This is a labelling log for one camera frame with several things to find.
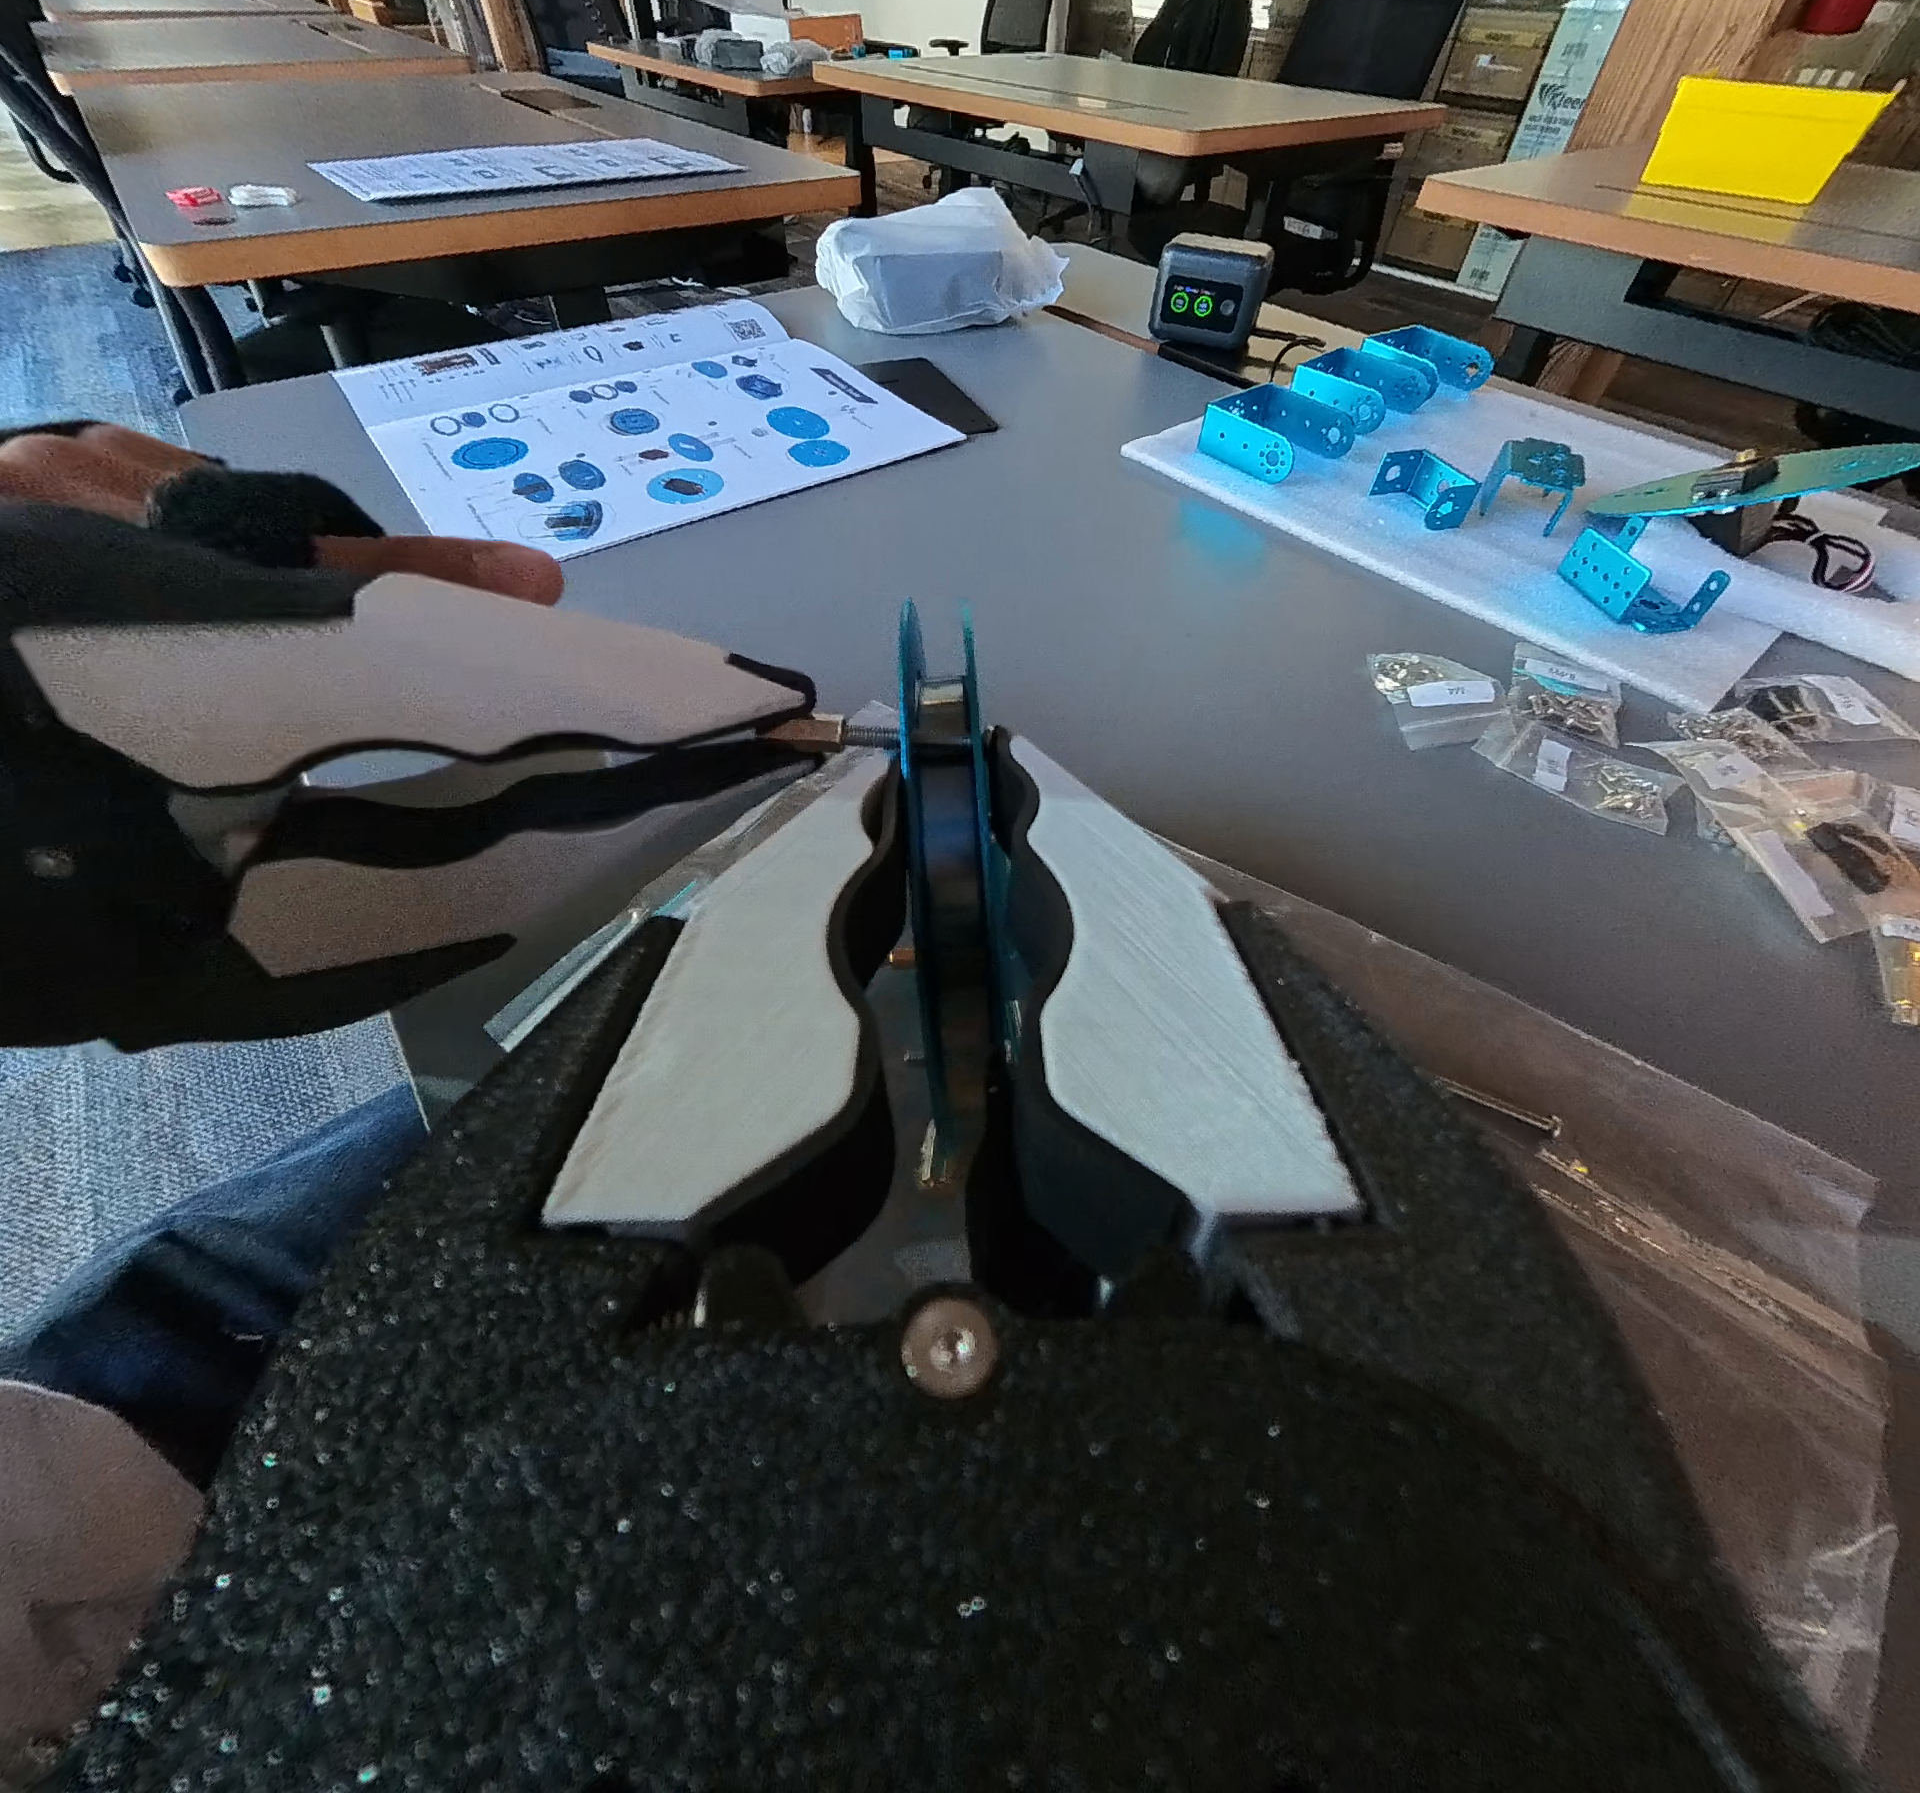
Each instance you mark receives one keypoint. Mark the person's left hand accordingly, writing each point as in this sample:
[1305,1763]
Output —
[449,566]

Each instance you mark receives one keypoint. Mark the black servo motor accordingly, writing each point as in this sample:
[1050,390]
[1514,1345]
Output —
[1754,527]

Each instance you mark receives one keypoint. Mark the small white part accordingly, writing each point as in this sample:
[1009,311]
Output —
[258,193]

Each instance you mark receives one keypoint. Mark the wide blue perforated bracket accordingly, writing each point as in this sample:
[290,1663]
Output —
[1598,577]

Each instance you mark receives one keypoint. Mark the yellow tray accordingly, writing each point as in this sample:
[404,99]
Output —
[1772,136]

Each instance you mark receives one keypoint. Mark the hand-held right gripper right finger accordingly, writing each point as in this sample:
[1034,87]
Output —
[1185,1057]

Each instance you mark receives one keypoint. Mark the long silver bolt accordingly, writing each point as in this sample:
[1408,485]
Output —
[1524,1117]

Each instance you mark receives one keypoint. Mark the wood-edged desk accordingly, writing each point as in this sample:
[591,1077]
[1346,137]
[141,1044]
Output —
[659,65]
[375,113]
[1126,99]
[226,46]
[1575,205]
[179,0]

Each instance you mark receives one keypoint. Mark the small blue angle bracket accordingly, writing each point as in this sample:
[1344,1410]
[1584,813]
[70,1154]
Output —
[1427,481]

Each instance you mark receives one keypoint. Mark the black flat plate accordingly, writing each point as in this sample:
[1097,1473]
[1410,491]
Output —
[939,397]

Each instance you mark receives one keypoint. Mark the pile of small screw bags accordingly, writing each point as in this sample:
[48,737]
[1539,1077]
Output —
[1575,759]

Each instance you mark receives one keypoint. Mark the teal multi-hole metal bracket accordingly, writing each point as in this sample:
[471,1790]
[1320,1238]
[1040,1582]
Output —
[1530,466]

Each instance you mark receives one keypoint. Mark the blue oval metal plate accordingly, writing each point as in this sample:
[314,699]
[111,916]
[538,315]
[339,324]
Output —
[1846,473]

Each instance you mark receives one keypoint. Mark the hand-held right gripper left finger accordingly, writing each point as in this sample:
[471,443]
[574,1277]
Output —
[719,1057]

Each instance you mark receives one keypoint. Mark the dark device with green display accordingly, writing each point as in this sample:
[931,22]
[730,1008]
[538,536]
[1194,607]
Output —
[1223,255]

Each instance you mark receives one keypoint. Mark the blue round turntable base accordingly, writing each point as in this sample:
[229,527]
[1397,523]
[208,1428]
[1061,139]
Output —
[947,834]

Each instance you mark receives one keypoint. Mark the printed paper sheet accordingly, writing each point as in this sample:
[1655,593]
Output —
[524,168]

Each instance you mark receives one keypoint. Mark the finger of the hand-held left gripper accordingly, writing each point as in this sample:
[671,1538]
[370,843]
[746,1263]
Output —
[449,683]
[391,894]

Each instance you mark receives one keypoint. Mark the open instruction booklet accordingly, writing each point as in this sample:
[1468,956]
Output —
[436,390]

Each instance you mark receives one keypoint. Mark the brass standoff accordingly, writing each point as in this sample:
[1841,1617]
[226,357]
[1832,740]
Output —
[817,732]
[933,1160]

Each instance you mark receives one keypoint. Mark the stack of cardboard boxes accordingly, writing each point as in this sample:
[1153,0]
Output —
[1501,52]

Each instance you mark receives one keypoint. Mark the white wrapped grey bundle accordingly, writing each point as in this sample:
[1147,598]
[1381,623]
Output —
[930,271]

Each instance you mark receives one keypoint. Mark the blue U-shaped servo bracket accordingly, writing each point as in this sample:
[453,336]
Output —
[1254,421]
[1344,383]
[1427,349]

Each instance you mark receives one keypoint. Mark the white foam sheet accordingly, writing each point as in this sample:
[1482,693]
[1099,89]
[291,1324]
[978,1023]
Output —
[1320,517]

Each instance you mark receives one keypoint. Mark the large clear plastic bag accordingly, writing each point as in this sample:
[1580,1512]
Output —
[1651,1299]

